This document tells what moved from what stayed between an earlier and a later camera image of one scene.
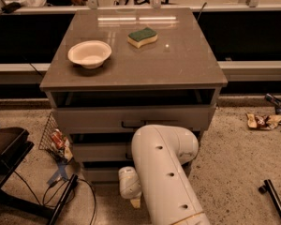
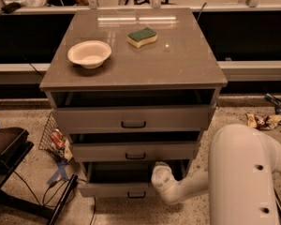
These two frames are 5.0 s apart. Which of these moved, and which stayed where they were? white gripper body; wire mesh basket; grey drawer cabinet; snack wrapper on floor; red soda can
Moved: white gripper body
Stayed: snack wrapper on floor; wire mesh basket; grey drawer cabinet; red soda can
